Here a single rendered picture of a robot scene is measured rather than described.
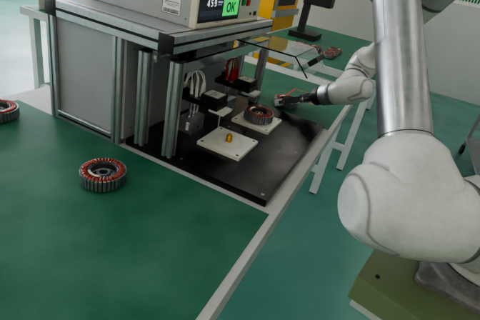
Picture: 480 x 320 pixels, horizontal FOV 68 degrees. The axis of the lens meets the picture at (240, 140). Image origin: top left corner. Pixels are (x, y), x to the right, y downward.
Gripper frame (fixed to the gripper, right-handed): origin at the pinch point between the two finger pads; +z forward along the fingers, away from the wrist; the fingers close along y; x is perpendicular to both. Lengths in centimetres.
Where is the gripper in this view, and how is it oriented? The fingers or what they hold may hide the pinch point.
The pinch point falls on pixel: (286, 101)
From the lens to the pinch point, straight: 164.5
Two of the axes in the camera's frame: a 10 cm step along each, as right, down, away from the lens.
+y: 7.6, -1.7, 6.3
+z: -6.3, 0.3, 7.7
